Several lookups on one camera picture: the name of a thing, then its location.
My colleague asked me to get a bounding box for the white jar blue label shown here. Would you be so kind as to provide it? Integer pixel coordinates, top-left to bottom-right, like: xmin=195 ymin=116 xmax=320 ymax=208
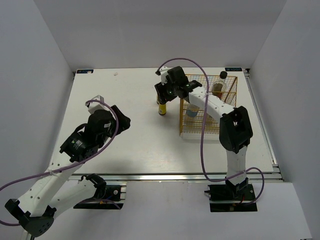
xmin=186 ymin=103 xmax=200 ymax=118

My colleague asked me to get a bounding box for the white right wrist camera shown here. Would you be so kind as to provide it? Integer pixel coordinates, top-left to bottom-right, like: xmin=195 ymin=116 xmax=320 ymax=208
xmin=155 ymin=66 xmax=171 ymax=85

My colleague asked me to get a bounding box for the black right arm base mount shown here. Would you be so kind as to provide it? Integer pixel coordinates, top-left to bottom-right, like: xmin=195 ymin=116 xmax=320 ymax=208
xmin=204 ymin=184 xmax=258 ymax=213

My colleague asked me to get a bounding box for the yellow wire rack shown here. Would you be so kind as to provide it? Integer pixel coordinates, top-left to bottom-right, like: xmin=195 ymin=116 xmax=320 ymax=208
xmin=179 ymin=75 xmax=238 ymax=135

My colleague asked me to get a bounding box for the blue right corner sticker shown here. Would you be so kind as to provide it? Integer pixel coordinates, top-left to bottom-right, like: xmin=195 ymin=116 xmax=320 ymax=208
xmin=224 ymin=67 xmax=243 ymax=72

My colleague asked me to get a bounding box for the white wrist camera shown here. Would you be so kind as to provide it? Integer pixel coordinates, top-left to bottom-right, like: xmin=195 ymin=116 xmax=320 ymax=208
xmin=155 ymin=66 xmax=171 ymax=85
xmin=85 ymin=95 xmax=107 ymax=114

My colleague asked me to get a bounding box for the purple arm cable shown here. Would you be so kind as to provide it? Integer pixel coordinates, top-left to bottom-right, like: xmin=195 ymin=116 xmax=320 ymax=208
xmin=157 ymin=57 xmax=266 ymax=206
xmin=0 ymin=99 xmax=121 ymax=227

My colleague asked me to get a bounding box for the blue left corner sticker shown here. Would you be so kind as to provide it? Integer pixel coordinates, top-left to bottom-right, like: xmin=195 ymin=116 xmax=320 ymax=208
xmin=76 ymin=69 xmax=94 ymax=74

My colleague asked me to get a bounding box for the blue corner sticker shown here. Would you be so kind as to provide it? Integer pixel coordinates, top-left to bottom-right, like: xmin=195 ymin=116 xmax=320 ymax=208
xmin=224 ymin=67 xmax=243 ymax=72
xmin=76 ymin=69 xmax=94 ymax=74

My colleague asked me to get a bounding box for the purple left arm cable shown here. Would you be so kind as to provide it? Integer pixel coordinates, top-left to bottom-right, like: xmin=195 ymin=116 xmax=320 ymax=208
xmin=0 ymin=99 xmax=121 ymax=227

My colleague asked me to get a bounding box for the dark sauce bottle red label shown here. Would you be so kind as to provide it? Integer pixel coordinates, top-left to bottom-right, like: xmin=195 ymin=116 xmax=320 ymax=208
xmin=211 ymin=71 xmax=228 ymax=99

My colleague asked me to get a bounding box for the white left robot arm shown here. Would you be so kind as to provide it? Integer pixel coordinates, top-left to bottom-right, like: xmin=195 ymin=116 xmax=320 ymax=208
xmin=5 ymin=103 xmax=131 ymax=238

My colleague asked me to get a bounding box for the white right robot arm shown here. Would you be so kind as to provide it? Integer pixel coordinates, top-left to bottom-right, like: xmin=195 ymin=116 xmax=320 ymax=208
xmin=154 ymin=66 xmax=253 ymax=200

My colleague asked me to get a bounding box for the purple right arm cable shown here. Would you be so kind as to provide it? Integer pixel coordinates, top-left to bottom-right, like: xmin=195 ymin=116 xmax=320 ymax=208
xmin=157 ymin=57 xmax=266 ymax=206

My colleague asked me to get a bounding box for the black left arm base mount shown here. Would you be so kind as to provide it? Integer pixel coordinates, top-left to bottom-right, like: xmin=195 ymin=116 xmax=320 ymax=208
xmin=73 ymin=173 xmax=127 ymax=210

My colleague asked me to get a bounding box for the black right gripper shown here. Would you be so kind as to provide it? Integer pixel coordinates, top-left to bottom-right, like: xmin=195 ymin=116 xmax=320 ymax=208
xmin=154 ymin=77 xmax=178 ymax=105

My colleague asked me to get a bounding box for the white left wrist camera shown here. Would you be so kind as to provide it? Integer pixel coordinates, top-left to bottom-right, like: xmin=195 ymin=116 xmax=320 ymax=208
xmin=85 ymin=95 xmax=107 ymax=114

